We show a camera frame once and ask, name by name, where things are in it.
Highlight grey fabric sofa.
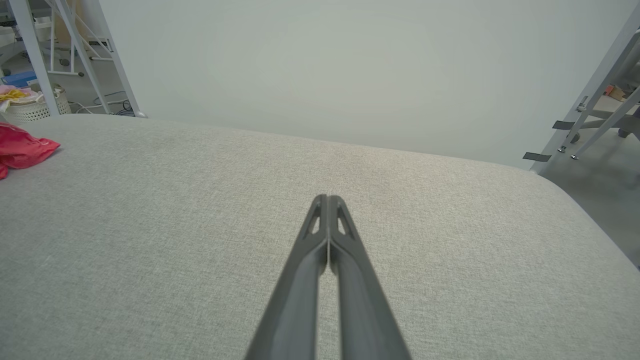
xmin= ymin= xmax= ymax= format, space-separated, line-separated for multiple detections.
xmin=0 ymin=113 xmax=640 ymax=360

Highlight grey office chair base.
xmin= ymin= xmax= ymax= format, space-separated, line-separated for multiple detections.
xmin=569 ymin=95 xmax=640 ymax=147

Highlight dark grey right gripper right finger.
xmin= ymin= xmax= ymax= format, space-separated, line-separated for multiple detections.
xmin=328 ymin=195 xmax=412 ymax=360

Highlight floor cable bundle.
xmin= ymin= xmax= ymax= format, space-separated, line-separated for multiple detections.
xmin=69 ymin=91 xmax=135 ymax=117

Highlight white perforated laundry basket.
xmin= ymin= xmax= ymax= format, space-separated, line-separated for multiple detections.
xmin=0 ymin=86 xmax=72 ymax=125

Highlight red and white jersey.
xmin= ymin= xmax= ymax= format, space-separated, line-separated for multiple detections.
xmin=0 ymin=121 xmax=62 ymax=180

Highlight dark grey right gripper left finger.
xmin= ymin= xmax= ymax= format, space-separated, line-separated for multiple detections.
xmin=244 ymin=194 xmax=329 ymax=360

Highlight yellow and pink clothes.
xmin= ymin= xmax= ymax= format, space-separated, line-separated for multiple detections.
xmin=0 ymin=84 xmax=39 ymax=99

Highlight blue box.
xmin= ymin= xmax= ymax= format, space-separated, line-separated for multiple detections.
xmin=1 ymin=71 xmax=39 ymax=89

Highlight white metal frame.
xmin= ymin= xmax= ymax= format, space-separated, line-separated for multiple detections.
xmin=529 ymin=4 xmax=640 ymax=175
xmin=8 ymin=0 xmax=148 ymax=119

